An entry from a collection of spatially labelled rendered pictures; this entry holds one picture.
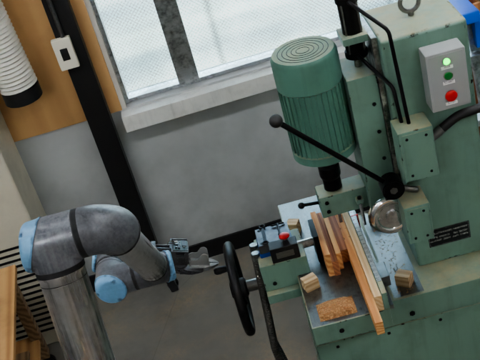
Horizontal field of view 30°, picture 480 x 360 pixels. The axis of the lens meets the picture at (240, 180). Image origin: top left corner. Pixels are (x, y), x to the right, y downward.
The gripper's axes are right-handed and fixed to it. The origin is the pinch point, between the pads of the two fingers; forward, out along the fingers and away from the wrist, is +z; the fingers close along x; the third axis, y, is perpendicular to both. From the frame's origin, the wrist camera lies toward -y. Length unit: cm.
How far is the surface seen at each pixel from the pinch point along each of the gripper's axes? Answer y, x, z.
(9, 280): -58, 67, -70
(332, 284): 17.0, -31.5, 28.3
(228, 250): 13.3, -10.9, 2.2
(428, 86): 75, -28, 44
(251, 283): 2.3, -12.0, 9.8
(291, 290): 10.2, -25.4, 18.7
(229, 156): -29, 122, 21
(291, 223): 18.7, -3.8, 21.3
